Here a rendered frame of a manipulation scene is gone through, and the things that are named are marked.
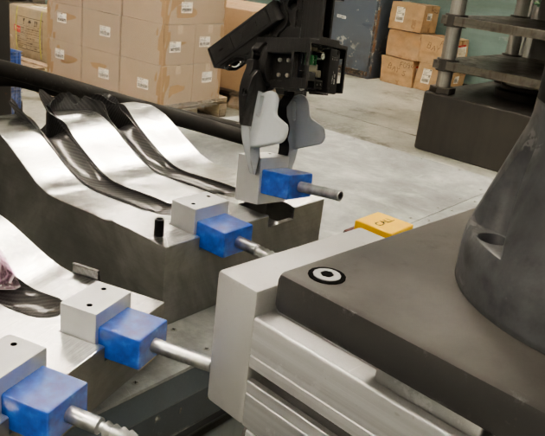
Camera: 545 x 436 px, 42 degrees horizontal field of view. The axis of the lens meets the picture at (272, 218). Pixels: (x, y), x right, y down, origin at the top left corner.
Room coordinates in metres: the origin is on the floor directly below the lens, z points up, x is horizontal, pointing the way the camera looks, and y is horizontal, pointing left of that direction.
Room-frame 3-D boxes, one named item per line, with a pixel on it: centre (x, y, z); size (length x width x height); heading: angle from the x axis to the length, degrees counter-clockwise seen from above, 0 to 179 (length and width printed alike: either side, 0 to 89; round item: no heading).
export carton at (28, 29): (5.90, 2.00, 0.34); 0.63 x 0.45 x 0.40; 51
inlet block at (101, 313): (0.51, 0.10, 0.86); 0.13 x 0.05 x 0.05; 69
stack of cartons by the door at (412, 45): (7.50, -1.38, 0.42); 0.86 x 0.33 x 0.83; 51
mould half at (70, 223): (0.88, 0.22, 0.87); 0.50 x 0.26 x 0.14; 52
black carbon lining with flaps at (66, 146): (0.86, 0.21, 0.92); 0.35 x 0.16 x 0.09; 52
